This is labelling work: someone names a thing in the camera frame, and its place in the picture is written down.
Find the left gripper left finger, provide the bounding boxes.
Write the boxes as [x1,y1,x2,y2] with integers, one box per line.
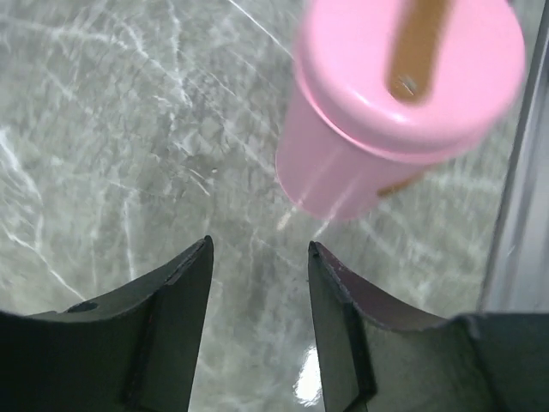
[1,237,214,411]

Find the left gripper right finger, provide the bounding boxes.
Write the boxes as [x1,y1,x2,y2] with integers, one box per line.
[308,242,548,411]

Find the aluminium rail frame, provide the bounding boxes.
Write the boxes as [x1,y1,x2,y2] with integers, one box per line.
[478,42,549,317]

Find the pink cylindrical container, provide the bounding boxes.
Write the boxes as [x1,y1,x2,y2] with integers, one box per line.
[275,86,427,220]

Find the pink container lid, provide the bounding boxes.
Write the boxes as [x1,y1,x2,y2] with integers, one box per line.
[295,1,526,163]

